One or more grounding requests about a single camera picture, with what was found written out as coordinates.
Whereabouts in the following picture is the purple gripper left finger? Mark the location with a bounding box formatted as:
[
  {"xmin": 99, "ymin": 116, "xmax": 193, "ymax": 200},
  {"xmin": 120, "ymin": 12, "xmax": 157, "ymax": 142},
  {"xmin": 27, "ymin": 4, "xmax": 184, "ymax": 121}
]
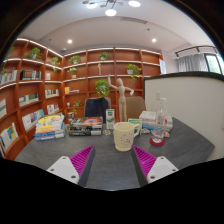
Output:
[{"xmin": 47, "ymin": 145, "xmax": 95, "ymax": 187}]

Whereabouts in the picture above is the cream ceramic mug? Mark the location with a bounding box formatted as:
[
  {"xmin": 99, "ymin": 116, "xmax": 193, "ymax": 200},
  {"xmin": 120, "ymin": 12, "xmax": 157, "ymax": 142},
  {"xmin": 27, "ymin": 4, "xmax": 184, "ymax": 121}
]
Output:
[{"xmin": 114, "ymin": 122, "xmax": 141, "ymax": 152}]

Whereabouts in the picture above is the clear plastic water bottle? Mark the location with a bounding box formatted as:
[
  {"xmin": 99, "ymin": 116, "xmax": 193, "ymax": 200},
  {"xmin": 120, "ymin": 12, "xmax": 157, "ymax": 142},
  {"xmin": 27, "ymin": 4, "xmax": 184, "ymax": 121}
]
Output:
[{"xmin": 152, "ymin": 98, "xmax": 168, "ymax": 142}]

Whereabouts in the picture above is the red round coaster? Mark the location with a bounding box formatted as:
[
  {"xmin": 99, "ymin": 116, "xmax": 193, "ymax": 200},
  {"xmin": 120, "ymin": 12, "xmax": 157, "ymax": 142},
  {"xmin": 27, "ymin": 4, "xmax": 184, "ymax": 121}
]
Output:
[{"xmin": 149, "ymin": 138, "xmax": 165, "ymax": 147}]

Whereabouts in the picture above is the dark blue chair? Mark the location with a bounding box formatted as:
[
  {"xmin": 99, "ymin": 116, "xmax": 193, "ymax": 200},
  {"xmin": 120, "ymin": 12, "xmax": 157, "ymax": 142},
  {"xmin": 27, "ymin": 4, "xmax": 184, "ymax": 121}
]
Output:
[{"xmin": 84, "ymin": 97, "xmax": 108, "ymax": 122}]

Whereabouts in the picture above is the green white small carton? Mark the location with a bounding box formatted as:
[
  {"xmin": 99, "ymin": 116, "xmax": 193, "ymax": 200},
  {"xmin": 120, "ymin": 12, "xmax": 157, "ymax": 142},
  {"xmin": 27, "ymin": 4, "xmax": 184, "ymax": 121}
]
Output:
[{"xmin": 106, "ymin": 109, "xmax": 115, "ymax": 129}]

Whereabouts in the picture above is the hanging green potted plant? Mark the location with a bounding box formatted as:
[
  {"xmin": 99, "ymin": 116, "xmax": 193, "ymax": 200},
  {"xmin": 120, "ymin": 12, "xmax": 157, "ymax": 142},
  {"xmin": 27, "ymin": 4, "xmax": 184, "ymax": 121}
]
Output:
[{"xmin": 95, "ymin": 80, "xmax": 110, "ymax": 96}]

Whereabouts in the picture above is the tan chair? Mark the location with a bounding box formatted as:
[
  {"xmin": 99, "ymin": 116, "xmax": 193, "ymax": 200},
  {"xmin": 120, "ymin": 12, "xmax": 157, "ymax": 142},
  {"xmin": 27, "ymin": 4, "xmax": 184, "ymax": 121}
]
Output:
[{"xmin": 126, "ymin": 96, "xmax": 146, "ymax": 118}]

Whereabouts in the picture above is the white partition panel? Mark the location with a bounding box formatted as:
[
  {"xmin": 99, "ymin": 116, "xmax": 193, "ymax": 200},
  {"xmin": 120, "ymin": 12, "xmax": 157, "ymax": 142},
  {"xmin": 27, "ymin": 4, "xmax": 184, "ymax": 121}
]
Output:
[{"xmin": 144, "ymin": 72, "xmax": 224, "ymax": 160}]

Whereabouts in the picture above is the stack of white books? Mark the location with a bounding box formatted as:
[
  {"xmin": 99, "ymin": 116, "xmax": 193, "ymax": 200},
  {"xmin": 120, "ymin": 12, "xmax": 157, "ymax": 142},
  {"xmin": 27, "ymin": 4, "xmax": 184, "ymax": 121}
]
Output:
[{"xmin": 139, "ymin": 111, "xmax": 173, "ymax": 131}]

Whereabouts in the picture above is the stack of colourful books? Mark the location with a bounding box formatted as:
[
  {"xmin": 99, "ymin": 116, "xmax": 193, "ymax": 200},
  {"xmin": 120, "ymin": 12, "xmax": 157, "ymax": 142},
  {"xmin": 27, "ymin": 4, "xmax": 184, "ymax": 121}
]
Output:
[{"xmin": 34, "ymin": 113, "xmax": 65, "ymax": 141}]

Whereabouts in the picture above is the wooden artist mannequin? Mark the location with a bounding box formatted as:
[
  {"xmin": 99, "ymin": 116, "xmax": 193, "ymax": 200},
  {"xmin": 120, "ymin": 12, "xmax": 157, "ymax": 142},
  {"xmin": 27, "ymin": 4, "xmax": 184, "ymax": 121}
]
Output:
[{"xmin": 108, "ymin": 77, "xmax": 134, "ymax": 122}]

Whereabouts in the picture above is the ceiling lamp cluster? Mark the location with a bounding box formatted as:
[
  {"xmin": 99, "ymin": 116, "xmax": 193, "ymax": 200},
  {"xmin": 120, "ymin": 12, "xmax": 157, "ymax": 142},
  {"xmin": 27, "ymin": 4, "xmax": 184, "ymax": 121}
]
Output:
[{"xmin": 83, "ymin": 0, "xmax": 141, "ymax": 17}]

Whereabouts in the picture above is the stack of dark books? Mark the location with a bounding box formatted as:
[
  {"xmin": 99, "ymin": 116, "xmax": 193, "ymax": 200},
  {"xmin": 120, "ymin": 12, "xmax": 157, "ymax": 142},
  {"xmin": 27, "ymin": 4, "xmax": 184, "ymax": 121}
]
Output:
[{"xmin": 67, "ymin": 117, "xmax": 103, "ymax": 136}]

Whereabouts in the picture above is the wooden wall bookshelf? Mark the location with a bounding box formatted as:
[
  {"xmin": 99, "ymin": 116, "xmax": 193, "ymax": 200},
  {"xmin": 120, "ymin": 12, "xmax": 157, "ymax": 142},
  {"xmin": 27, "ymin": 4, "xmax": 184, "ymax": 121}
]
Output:
[{"xmin": 0, "ymin": 38, "xmax": 162, "ymax": 160}]

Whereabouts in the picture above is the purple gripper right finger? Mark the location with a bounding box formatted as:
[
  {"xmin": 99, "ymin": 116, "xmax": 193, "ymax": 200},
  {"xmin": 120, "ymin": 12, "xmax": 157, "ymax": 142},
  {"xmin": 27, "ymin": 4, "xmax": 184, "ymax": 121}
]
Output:
[{"xmin": 131, "ymin": 145, "xmax": 178, "ymax": 187}]

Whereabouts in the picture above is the grey window curtain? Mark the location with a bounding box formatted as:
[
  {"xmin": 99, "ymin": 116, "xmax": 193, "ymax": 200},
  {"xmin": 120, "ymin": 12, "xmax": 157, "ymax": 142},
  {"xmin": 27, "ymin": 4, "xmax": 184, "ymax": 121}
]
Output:
[{"xmin": 177, "ymin": 54, "xmax": 208, "ymax": 72}]

